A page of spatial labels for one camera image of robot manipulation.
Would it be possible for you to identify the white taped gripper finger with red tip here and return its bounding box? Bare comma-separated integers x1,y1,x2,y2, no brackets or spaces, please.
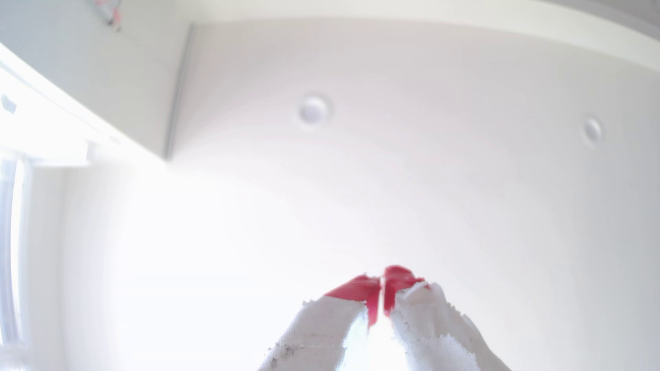
258,274,382,371
383,265,511,371

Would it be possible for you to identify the round recessed ceiling light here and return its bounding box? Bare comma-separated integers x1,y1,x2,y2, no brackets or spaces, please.
581,114,605,146
296,93,333,127

